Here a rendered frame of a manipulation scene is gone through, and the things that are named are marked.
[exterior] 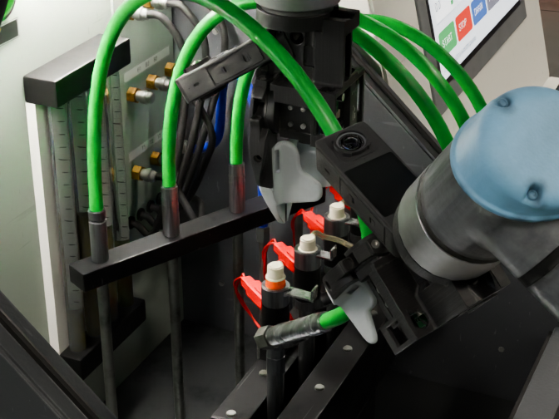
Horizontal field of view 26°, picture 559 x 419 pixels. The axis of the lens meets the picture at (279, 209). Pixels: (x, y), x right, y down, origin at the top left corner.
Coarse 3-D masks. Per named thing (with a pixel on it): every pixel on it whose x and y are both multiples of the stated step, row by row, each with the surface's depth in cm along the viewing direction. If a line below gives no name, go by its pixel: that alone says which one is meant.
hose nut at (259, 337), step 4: (260, 328) 108; (264, 328) 108; (256, 332) 108; (260, 332) 108; (264, 332) 107; (256, 336) 108; (260, 336) 107; (264, 336) 107; (256, 340) 108; (260, 340) 107; (264, 340) 107; (260, 344) 108; (264, 344) 107; (268, 344) 107; (260, 348) 108; (264, 348) 108; (268, 348) 108; (272, 348) 108
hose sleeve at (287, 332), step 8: (320, 312) 101; (296, 320) 104; (304, 320) 102; (312, 320) 101; (272, 328) 106; (280, 328) 105; (288, 328) 104; (296, 328) 103; (304, 328) 102; (312, 328) 102; (320, 328) 101; (272, 336) 106; (280, 336) 105; (288, 336) 104; (296, 336) 104; (304, 336) 103; (312, 336) 103; (272, 344) 107; (280, 344) 106
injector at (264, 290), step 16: (288, 288) 117; (272, 304) 117; (288, 304) 118; (272, 320) 118; (288, 320) 119; (272, 352) 120; (272, 368) 121; (272, 384) 122; (272, 400) 123; (272, 416) 124
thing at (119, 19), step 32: (128, 0) 106; (192, 0) 100; (224, 0) 98; (256, 32) 95; (96, 64) 113; (288, 64) 94; (96, 96) 116; (320, 96) 93; (96, 128) 118; (96, 160) 120; (96, 192) 122; (320, 320) 101
